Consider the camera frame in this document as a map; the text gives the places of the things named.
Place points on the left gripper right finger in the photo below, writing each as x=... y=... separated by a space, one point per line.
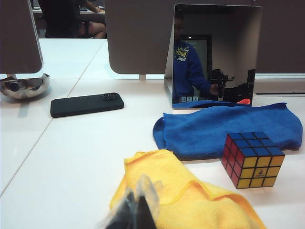
x=146 y=210

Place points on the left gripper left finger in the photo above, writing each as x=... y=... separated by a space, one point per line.
x=121 y=212

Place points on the blue microfiber rag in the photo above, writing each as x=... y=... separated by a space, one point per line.
x=202 y=128

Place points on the yellow microfiber rag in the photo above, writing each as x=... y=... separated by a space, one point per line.
x=190 y=205

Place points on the Rubik's cube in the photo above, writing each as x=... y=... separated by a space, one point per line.
x=257 y=167

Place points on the black smartphone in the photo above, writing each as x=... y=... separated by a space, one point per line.
x=83 y=106

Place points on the silver standing mirror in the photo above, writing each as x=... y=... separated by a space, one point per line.
x=214 y=59

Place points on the brown desk partition panel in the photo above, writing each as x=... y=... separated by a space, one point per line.
x=16 y=35
x=138 y=35

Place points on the background person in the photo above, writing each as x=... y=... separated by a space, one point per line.
x=59 y=19

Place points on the white partition support bracket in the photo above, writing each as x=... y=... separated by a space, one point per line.
x=142 y=76

